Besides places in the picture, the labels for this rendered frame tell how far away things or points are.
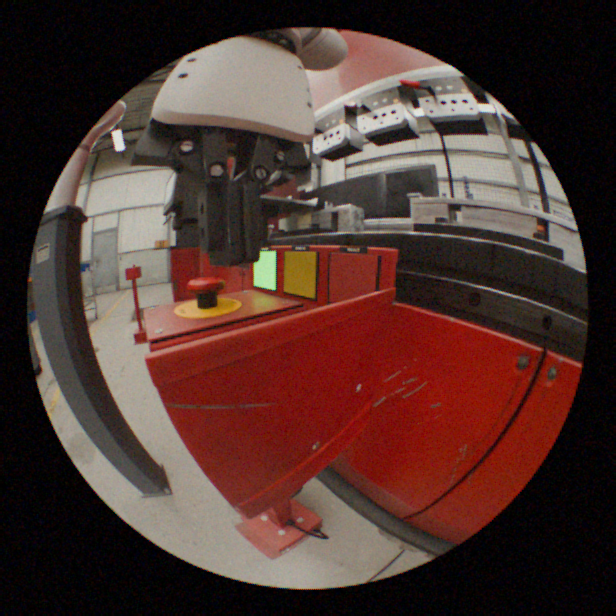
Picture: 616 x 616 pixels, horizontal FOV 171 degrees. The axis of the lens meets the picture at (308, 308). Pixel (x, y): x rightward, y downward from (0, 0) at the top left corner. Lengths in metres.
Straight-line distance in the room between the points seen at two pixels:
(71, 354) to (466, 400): 0.78
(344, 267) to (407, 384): 0.24
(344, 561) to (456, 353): 0.76
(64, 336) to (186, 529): 0.73
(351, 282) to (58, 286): 0.58
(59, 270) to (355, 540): 1.13
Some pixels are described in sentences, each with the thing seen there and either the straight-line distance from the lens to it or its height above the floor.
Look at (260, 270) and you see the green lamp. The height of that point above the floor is 0.81.
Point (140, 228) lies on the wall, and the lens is 7.85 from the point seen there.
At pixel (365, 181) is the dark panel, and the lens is 1.27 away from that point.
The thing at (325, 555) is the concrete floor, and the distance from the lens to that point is 0.84.
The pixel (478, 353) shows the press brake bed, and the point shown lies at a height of 0.73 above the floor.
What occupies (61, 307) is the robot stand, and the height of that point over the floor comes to 0.77.
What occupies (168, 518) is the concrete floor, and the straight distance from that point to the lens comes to 0.97.
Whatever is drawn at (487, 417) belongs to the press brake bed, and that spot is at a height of 0.65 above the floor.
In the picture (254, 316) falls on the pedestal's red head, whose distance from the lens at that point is 0.18.
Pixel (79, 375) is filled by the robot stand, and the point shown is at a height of 0.60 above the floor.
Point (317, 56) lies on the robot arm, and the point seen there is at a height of 1.06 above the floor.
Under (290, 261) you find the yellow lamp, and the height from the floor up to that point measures 0.82.
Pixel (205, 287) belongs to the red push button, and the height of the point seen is 0.80.
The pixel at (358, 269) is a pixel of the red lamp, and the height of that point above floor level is 0.82.
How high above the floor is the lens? 0.83
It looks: 15 degrees down
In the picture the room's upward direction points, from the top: 2 degrees clockwise
